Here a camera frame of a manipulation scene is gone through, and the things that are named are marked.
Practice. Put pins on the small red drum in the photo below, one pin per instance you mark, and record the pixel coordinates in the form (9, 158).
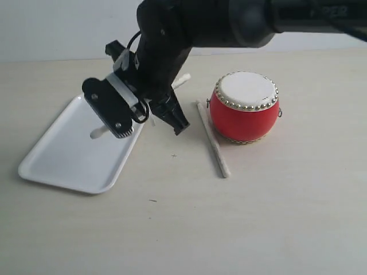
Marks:
(244, 106)

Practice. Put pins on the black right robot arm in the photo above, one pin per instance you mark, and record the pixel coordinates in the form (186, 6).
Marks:
(235, 24)

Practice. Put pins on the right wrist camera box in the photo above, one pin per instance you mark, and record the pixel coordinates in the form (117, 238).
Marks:
(121, 56)

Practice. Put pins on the white rectangular plastic tray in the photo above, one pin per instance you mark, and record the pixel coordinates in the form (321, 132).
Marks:
(66, 156)

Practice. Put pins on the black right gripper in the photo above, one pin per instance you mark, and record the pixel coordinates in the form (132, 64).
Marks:
(157, 60)

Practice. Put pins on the white drumstick with ball tip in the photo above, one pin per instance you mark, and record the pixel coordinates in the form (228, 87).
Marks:
(99, 132)

